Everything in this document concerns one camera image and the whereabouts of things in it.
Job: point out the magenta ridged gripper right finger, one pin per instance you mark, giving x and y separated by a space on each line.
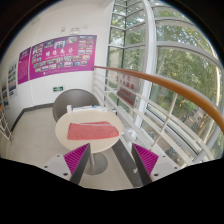
145 161

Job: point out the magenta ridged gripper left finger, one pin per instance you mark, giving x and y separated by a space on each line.
76 161

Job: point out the red folded towel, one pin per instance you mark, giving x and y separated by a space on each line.
91 131

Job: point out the white metal railing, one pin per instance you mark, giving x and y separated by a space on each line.
162 121

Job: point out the white papers on chair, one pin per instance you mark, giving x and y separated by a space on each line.
70 108

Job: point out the grey round-backed chair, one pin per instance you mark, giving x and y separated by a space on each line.
75 98

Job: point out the green exit sign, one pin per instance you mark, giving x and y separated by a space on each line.
56 89

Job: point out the red notice sign on railing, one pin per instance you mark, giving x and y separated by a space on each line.
128 86

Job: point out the white rack at left edge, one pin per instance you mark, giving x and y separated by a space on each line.
4 129

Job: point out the orange wooden handrail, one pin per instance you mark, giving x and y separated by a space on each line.
205 105

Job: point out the large magenta photo poster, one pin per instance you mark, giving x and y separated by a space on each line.
62 55

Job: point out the narrow magenta text poster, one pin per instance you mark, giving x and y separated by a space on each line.
23 66

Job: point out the round white pedestal table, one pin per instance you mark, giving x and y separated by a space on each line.
97 162

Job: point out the photo display board left wall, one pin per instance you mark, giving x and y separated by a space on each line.
12 79

